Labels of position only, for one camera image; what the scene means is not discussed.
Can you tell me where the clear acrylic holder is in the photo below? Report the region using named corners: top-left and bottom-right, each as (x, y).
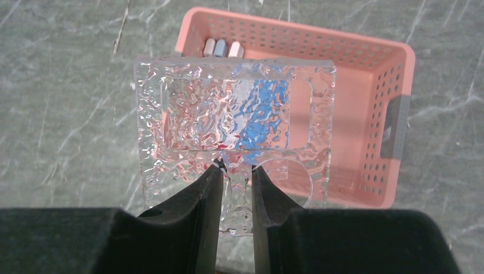
top-left (134, 57), bottom-right (336, 237)

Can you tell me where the pink plastic basket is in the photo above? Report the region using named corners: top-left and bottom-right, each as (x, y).
top-left (175, 7), bottom-right (416, 208)

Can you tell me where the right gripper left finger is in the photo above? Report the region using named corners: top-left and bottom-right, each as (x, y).
top-left (1, 160), bottom-right (224, 273)

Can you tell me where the blue toothpaste tube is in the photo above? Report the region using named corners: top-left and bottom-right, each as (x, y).
top-left (233, 79), bottom-right (291, 151)

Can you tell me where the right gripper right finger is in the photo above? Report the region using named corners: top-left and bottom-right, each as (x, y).
top-left (252, 166), bottom-right (460, 273)

